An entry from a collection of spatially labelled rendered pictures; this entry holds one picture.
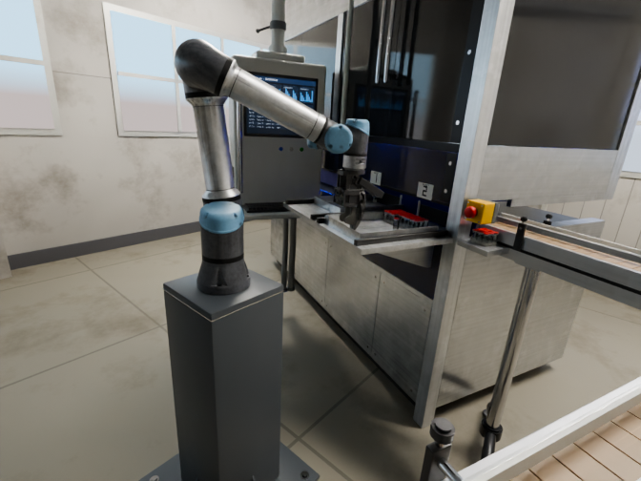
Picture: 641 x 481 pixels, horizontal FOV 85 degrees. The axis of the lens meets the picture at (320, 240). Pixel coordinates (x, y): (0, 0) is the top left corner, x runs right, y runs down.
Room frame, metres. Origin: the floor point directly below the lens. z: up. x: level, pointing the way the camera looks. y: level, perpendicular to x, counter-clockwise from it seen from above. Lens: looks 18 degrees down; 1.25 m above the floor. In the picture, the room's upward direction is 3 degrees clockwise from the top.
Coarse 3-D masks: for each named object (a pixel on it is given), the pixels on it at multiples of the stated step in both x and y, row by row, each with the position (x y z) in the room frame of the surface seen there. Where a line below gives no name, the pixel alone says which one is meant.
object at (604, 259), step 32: (480, 224) 1.27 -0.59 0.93; (512, 224) 1.19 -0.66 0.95; (544, 224) 1.16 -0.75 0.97; (512, 256) 1.14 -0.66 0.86; (544, 256) 1.05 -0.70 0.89; (576, 256) 0.97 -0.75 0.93; (608, 256) 0.97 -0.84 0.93; (640, 256) 0.87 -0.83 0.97; (608, 288) 0.88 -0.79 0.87; (640, 288) 0.83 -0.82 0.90
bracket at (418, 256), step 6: (426, 246) 1.29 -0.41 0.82; (432, 246) 1.31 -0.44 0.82; (384, 252) 1.20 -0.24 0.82; (390, 252) 1.22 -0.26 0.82; (396, 252) 1.23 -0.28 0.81; (402, 252) 1.24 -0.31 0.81; (408, 252) 1.25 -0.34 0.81; (414, 252) 1.27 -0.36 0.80; (420, 252) 1.28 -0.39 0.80; (426, 252) 1.30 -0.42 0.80; (432, 252) 1.31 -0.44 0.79; (396, 258) 1.23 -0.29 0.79; (402, 258) 1.24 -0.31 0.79; (408, 258) 1.26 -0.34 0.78; (414, 258) 1.27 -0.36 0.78; (420, 258) 1.28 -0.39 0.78; (426, 258) 1.30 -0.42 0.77; (420, 264) 1.29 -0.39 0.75; (426, 264) 1.30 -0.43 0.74
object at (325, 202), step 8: (320, 200) 1.63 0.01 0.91; (328, 200) 1.73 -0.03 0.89; (368, 200) 1.82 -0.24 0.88; (328, 208) 1.56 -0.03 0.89; (336, 208) 1.49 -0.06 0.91; (344, 208) 1.47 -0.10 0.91; (368, 208) 1.53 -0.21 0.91; (376, 208) 1.55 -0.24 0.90; (384, 208) 1.57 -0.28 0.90; (392, 208) 1.59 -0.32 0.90; (400, 208) 1.61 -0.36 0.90
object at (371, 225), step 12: (324, 216) 1.34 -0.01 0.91; (336, 216) 1.36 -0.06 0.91; (372, 216) 1.44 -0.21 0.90; (336, 228) 1.25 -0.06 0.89; (348, 228) 1.18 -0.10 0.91; (360, 228) 1.29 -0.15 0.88; (372, 228) 1.29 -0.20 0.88; (384, 228) 1.30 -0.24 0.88; (408, 228) 1.21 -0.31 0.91; (420, 228) 1.22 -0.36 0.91; (432, 228) 1.25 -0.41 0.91
